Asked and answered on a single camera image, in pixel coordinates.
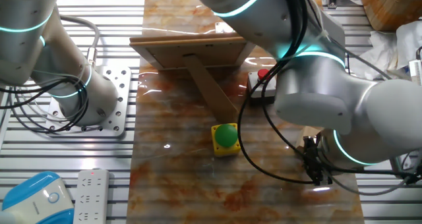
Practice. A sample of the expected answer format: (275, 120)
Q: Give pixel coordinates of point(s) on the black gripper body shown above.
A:
(313, 156)

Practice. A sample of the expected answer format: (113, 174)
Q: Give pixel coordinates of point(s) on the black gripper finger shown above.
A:
(325, 178)
(316, 178)

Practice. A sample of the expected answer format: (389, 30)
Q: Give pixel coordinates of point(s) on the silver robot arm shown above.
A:
(313, 85)

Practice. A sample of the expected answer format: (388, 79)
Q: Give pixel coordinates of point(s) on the green button yellow box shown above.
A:
(225, 136)

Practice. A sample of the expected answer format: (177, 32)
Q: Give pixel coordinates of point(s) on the crumpled white tissue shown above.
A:
(379, 56)

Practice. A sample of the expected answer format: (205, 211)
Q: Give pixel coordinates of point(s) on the orange marble pattern mat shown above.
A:
(148, 184)

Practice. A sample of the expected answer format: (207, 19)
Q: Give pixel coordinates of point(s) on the brown cardboard box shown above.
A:
(395, 6)

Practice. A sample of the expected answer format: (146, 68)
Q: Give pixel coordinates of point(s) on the white power strip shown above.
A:
(90, 197)

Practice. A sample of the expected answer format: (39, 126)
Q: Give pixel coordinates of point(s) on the blue white plastic device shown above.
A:
(33, 201)

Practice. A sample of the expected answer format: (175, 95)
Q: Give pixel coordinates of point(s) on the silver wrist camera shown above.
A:
(399, 164)

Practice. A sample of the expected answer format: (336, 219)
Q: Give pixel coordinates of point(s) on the wooden picture frame stand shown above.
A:
(171, 54)

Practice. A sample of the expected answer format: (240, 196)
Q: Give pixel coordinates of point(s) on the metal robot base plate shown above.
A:
(110, 120)

